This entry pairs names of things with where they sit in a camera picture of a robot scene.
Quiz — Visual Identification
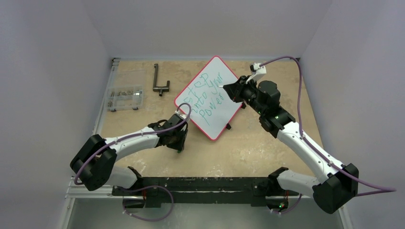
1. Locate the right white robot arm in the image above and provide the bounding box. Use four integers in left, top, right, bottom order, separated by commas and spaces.
222, 76, 359, 214

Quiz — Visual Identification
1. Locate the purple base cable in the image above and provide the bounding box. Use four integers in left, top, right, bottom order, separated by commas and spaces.
269, 193, 303, 216
122, 185, 175, 222

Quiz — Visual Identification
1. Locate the pink framed whiteboard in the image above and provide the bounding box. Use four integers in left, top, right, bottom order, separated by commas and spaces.
174, 56, 242, 141

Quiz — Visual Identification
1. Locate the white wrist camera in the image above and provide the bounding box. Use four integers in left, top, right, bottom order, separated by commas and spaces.
246, 62, 266, 83
175, 109, 190, 122

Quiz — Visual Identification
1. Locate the dark metal bracket tool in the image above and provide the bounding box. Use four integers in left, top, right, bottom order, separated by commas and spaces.
153, 63, 171, 96

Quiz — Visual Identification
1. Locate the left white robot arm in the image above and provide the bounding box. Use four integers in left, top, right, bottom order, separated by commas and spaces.
70, 113, 188, 195

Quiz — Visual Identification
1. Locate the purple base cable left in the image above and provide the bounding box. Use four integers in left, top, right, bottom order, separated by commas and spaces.
122, 185, 175, 222

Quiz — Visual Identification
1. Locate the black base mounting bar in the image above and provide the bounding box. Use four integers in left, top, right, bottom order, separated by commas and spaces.
112, 177, 299, 208

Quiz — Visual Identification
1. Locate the clear plastic screw box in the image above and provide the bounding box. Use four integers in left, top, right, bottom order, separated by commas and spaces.
105, 70, 146, 112

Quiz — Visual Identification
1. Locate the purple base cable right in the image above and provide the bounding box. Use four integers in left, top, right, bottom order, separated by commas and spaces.
269, 193, 303, 216

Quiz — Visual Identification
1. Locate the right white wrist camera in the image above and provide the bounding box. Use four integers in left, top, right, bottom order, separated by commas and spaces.
246, 62, 266, 83

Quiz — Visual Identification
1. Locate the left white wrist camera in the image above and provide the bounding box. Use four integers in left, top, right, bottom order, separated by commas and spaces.
175, 109, 190, 122

